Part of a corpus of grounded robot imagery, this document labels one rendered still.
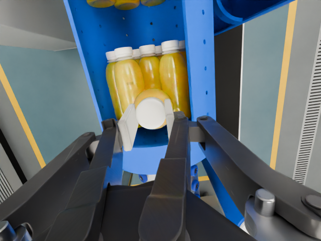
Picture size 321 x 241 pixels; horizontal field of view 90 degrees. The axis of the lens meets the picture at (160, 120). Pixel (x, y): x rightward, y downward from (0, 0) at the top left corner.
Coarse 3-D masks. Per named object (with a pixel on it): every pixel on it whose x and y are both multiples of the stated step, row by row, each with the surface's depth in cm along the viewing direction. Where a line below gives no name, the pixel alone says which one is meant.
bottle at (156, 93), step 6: (144, 90) 25; (150, 90) 24; (156, 90) 24; (162, 90) 25; (138, 96) 24; (144, 96) 23; (150, 96) 22; (156, 96) 22; (162, 96) 23; (168, 96) 25; (138, 102) 23; (162, 102) 22; (162, 126) 24
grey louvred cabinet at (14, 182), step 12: (0, 132) 158; (0, 144) 153; (0, 156) 151; (12, 156) 167; (0, 168) 150; (12, 168) 161; (0, 180) 148; (12, 180) 159; (24, 180) 176; (0, 192) 146; (12, 192) 157
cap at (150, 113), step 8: (144, 104) 20; (152, 104) 20; (160, 104) 20; (136, 112) 20; (144, 112) 20; (152, 112) 20; (160, 112) 20; (144, 120) 20; (152, 120) 20; (160, 120) 20; (152, 128) 20
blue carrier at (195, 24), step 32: (64, 0) 30; (192, 0) 23; (96, 32) 40; (128, 32) 46; (160, 32) 46; (192, 32) 24; (96, 64) 40; (192, 64) 26; (96, 96) 38; (192, 96) 27; (160, 128) 50; (128, 160) 31; (192, 160) 31
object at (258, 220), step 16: (256, 192) 6; (256, 208) 6; (272, 208) 5; (256, 224) 5; (272, 224) 5; (288, 224) 5; (272, 240) 5; (288, 240) 5; (304, 240) 5; (320, 240) 5
